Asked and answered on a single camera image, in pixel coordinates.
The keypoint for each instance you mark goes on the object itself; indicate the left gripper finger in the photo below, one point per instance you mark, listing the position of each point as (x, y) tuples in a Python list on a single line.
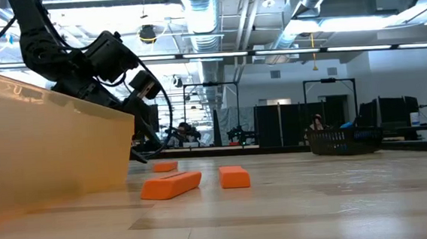
[(139, 157), (150, 137)]

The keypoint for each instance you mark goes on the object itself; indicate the orange eraser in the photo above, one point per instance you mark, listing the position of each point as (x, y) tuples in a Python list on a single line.
[(165, 166), (171, 185), (234, 177)]

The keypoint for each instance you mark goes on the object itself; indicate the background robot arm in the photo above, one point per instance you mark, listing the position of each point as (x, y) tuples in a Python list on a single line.
[(241, 134)]

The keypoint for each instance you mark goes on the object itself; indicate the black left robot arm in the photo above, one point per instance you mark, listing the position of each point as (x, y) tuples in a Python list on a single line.
[(39, 49)]

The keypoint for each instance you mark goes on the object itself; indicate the person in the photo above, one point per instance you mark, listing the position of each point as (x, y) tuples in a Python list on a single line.
[(316, 121), (182, 133)]

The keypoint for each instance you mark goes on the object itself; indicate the orange translucent plastic bin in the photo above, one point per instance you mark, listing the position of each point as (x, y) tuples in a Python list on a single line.
[(49, 146)]

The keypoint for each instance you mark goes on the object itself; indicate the black partition panel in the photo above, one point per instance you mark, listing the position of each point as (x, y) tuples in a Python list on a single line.
[(293, 125)]

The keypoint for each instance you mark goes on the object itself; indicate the small black mesh basket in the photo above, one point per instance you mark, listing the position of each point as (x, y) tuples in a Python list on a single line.
[(345, 142)]

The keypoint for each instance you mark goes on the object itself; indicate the black monitors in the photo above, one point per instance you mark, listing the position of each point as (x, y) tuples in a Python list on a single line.
[(390, 112)]

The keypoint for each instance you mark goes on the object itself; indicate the white cylindrical container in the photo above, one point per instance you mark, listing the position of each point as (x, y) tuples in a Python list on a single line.
[(415, 119)]

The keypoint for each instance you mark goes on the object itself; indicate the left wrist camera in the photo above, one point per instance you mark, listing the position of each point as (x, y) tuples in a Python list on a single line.
[(145, 86)]

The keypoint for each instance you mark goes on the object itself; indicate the black aluminium rig frame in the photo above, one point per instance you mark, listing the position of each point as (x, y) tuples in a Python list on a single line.
[(219, 151)]

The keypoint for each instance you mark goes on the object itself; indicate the black background rig frame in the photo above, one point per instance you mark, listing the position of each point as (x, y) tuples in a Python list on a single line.
[(211, 84), (327, 80)]

